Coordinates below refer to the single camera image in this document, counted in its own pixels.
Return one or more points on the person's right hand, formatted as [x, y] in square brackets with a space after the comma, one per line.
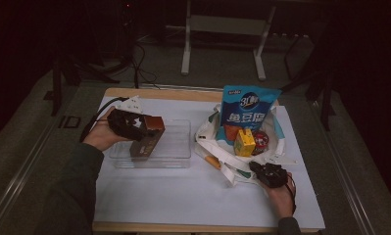
[281, 199]

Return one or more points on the brown carton box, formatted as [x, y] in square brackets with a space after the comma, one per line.
[150, 130]

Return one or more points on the black floor bracket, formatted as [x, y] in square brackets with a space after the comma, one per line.
[69, 121]

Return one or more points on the yellow drink carton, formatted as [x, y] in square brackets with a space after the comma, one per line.
[244, 143]

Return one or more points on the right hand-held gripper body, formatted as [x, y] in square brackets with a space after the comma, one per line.
[274, 176]

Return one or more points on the metal floor rail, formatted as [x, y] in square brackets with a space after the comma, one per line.
[21, 174]
[350, 182]

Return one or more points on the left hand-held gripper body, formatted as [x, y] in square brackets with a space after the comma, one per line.
[122, 122]

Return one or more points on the white metal stand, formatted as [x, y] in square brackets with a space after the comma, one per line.
[225, 25]

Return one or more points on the black tripod stand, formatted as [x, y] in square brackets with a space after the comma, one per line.
[56, 84]
[327, 98]

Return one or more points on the white table mat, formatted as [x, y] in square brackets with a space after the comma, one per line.
[183, 196]

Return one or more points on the clear plastic box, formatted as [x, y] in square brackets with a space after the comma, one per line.
[176, 147]

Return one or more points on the red round jar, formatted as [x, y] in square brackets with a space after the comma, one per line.
[261, 142]

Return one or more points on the white tote bag colour patches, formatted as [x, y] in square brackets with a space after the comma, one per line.
[216, 153]

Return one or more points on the person's left hand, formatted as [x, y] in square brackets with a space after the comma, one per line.
[100, 133]

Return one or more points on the blue snack bag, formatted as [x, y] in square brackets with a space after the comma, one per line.
[248, 107]

